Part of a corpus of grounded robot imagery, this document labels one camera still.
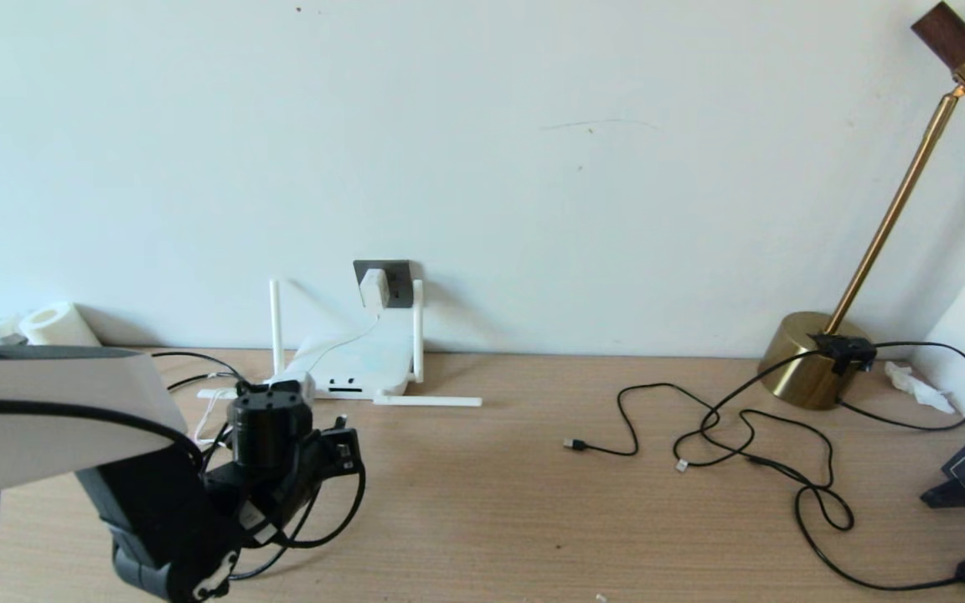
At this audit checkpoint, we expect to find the black ethernet cable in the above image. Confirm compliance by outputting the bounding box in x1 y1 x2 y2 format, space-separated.
147 350 345 581

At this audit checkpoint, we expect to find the grey wall socket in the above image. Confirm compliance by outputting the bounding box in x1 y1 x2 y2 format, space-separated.
353 260 412 309

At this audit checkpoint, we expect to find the black USB cable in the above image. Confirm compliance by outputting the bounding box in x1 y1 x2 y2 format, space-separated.
564 383 756 472

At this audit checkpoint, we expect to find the crumpled white tissue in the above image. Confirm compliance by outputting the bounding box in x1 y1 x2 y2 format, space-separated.
883 360 957 415

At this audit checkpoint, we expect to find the white toilet paper roll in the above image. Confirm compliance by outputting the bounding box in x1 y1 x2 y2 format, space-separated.
20 301 102 347

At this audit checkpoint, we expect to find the white power adapter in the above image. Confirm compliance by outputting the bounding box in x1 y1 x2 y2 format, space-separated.
359 268 391 309

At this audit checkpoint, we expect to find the black inline cord switch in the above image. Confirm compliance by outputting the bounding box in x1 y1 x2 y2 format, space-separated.
809 333 877 375

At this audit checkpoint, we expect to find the gold desk lamp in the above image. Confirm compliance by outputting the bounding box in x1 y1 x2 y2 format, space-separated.
757 0 965 411

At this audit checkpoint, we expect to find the black clip stand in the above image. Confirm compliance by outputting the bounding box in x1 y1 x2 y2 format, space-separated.
920 479 965 509

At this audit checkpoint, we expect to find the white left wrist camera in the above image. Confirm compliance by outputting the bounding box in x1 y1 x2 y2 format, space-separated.
263 374 316 407

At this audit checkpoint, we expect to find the black left wrist camera cable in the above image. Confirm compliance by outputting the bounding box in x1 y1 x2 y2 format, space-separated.
0 400 366 549

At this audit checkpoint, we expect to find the white router with antennas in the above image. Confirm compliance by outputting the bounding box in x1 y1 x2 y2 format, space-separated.
196 278 483 409

